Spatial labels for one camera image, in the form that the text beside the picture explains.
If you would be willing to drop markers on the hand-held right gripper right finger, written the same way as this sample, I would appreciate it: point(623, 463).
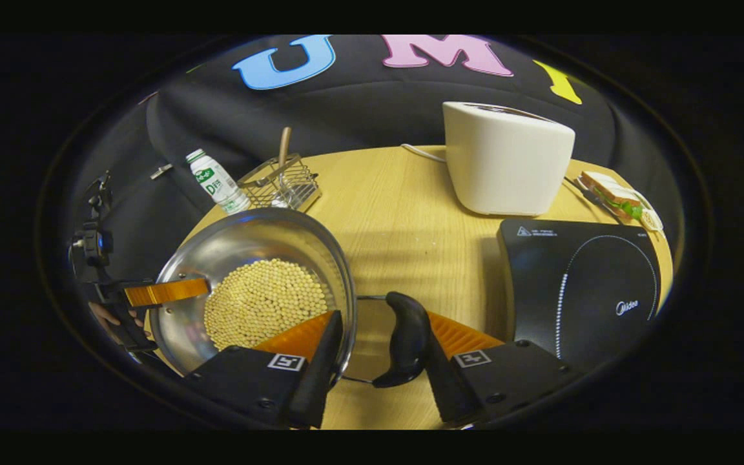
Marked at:
point(453, 387)

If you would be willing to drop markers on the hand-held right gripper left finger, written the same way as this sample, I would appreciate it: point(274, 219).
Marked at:
point(320, 368)

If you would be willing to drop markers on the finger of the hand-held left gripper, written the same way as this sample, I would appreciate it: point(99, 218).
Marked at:
point(165, 292)

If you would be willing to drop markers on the black induction cooktop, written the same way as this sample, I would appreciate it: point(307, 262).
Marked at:
point(540, 278)

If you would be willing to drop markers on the pile of yellow soybeans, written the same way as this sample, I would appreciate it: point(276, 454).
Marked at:
point(262, 300)

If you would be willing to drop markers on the silver clip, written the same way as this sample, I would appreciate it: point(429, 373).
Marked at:
point(161, 171)

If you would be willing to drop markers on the white drink bottle green label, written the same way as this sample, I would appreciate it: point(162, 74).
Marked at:
point(217, 184)

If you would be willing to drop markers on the white toaster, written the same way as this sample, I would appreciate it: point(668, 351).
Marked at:
point(507, 161)

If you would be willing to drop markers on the sandwich with lettuce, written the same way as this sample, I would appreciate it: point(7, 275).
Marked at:
point(608, 190)

